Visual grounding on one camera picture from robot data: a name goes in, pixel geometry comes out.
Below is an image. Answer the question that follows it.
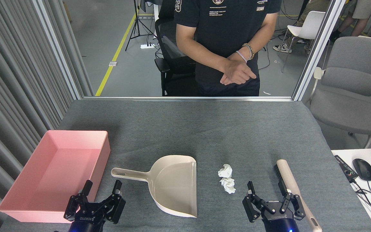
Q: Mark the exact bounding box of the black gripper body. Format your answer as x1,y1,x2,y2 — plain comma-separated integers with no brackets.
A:
68,201,108,232
261,209,301,232

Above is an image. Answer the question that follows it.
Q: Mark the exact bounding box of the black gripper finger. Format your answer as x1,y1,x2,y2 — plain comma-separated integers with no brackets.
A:
278,179,306,221
100,180,126,224
242,181,276,223
64,180,93,223

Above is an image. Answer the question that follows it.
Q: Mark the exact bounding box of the beige brush with black bristles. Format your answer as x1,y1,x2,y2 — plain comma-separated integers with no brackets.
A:
273,159,323,232

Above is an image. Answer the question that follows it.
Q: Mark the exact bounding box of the white paper ball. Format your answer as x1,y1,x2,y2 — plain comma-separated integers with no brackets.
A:
220,178,236,194
218,164,233,179

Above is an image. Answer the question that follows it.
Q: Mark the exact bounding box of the beige plastic dustpan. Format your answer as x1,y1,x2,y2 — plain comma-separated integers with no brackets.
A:
111,155,198,218

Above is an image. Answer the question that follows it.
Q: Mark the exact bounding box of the pink plastic bin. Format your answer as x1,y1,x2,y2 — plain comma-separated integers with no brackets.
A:
0,130,111,224

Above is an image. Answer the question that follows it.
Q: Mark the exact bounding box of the person's left hand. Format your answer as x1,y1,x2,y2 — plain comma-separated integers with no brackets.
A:
219,53,250,86

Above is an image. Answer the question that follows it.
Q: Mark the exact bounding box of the person's right hand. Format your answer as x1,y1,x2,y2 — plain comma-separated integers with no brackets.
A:
222,59,257,83

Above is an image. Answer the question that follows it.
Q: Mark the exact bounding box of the black audio interface box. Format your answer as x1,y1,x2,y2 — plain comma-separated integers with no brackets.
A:
334,155,359,184

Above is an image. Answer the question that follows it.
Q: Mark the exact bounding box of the black computer mouse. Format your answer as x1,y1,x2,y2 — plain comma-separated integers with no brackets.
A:
352,158,371,181

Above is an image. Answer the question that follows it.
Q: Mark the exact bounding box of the grey upholstered chair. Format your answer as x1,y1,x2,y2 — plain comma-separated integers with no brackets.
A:
305,36,371,149

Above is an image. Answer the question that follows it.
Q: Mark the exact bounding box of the black mesh office chair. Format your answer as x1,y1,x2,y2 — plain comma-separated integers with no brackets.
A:
154,0,199,96

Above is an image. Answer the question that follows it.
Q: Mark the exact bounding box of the white plastic chair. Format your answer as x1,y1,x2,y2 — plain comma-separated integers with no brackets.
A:
278,11,326,73

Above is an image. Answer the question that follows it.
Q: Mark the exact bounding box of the black tripod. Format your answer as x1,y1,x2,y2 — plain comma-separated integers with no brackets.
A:
125,0,157,51

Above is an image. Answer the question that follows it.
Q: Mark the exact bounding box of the seated person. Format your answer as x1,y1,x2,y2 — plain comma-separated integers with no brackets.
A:
272,0,331,53

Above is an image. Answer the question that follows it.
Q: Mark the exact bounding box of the standing person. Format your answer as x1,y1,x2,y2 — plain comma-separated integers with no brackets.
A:
329,0,371,42

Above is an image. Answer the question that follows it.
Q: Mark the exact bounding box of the black desk cable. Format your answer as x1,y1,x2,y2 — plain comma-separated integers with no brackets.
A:
350,179,371,211

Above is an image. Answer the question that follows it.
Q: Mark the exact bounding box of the silver frame rail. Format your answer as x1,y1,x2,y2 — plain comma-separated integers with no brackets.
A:
82,96,294,102

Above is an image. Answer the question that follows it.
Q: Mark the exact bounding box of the brown beaded bracelet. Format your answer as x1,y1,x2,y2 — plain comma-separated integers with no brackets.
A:
242,43,255,61

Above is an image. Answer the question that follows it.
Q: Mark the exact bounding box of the silver frame post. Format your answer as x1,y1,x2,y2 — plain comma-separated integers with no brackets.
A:
292,0,347,101
33,0,84,100

